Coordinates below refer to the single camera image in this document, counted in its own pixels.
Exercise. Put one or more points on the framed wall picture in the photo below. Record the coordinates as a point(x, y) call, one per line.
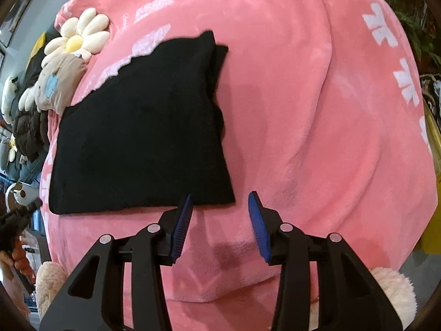
point(17, 10)

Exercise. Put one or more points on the green plant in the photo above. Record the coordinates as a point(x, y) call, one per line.
point(410, 13)

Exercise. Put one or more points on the black sweater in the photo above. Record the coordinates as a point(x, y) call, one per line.
point(137, 138)

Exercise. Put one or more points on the white cartoon-face container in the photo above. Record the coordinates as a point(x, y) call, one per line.
point(24, 194)

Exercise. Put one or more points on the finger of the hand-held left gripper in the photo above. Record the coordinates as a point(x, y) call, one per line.
point(29, 208)

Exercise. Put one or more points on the blue sofa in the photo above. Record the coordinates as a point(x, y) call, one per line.
point(24, 172)

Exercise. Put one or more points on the white flower pillow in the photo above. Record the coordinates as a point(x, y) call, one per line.
point(29, 100)
point(74, 41)

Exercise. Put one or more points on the small white flower plush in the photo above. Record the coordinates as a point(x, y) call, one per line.
point(12, 148)

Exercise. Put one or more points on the dark puffer jacket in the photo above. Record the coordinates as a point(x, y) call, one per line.
point(29, 134)

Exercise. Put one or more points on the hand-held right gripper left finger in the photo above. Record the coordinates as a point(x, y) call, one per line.
point(181, 231)

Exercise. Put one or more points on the cream fluffy fleece cloth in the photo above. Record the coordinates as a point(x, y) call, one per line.
point(50, 286)
point(396, 293)

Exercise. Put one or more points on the white seal plush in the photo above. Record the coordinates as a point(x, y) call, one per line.
point(9, 100)

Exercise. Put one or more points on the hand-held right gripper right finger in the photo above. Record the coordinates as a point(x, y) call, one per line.
point(258, 227)

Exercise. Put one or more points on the hanging clothes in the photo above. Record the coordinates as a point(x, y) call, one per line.
point(430, 93)

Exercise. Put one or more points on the pink printed blanket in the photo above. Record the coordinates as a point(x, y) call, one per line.
point(310, 110)

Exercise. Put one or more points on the beige plush pillow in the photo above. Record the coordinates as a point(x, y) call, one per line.
point(58, 82)

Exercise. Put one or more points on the yellow cloth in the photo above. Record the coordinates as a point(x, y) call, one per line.
point(38, 48)

